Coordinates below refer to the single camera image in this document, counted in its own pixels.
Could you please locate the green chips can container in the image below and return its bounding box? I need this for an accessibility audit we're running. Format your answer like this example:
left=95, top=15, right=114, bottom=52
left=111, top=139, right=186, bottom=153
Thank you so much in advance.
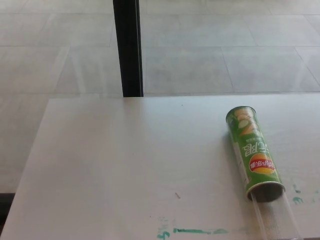
left=225, top=105, right=286, bottom=203

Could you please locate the black vertical window frame post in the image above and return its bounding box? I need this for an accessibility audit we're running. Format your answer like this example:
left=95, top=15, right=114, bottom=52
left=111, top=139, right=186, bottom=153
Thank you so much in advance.
left=112, top=0, right=145, bottom=98

